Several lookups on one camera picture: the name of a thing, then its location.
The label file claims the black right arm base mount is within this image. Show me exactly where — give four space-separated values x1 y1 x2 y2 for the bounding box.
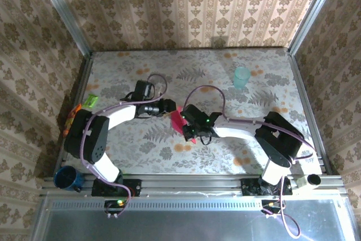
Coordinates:
241 177 293 196

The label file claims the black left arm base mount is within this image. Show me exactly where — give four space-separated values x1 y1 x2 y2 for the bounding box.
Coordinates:
91 178 142 197

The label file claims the small black cylinder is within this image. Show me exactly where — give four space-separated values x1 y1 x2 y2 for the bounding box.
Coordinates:
307 173 322 187

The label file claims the dark blue mug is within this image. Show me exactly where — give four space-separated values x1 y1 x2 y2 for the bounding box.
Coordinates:
53 166 85 192

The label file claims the aluminium side rail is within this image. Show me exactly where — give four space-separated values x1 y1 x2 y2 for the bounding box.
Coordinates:
55 51 94 174
287 50 332 176

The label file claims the orange snack packet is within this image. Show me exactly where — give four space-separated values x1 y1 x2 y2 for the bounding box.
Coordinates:
62 103 82 138

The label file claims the aluminium corner post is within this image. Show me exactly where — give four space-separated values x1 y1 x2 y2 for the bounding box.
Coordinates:
32 0 94 55
287 0 346 55

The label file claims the grey vented metal panel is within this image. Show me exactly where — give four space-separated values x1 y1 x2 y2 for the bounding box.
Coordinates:
29 191 361 241

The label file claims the small connector board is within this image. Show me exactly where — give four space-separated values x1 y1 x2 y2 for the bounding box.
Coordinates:
261 199 285 219
104 199 127 219

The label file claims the aluminium table rail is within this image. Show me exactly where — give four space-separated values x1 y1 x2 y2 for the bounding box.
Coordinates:
42 173 345 197

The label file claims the small green plastic object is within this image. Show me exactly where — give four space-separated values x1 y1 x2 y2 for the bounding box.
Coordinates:
83 94 99 109

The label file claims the teal translucent plastic cup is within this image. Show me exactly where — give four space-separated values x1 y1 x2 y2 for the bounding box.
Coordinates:
233 67 251 89

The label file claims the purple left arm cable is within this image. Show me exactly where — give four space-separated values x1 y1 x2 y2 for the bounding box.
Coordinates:
80 73 169 217

